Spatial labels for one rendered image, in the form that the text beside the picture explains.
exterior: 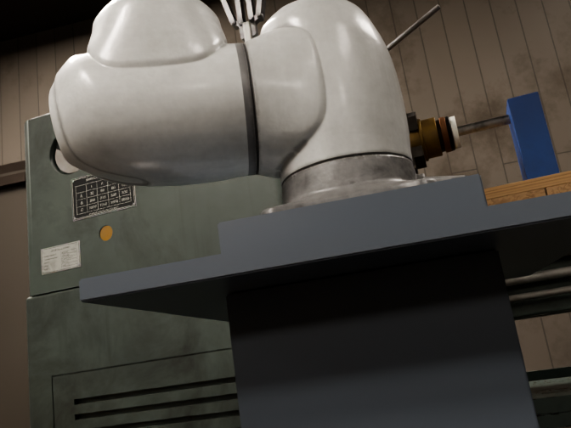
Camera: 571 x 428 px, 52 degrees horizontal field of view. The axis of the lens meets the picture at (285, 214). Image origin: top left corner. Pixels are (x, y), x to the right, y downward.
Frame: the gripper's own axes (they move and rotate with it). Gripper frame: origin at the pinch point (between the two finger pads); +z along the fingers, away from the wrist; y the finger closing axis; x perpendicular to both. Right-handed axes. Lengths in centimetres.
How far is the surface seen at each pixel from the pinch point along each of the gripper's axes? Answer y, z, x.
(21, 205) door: -226, -49, 180
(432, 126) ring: 34.2, 27.9, 7.8
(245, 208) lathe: -0.9, 42.3, -14.1
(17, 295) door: -231, 8, 179
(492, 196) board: 42, 48, -6
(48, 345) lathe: -46, 61, -14
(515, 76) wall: 80, -67, 225
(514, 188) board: 46, 47, -6
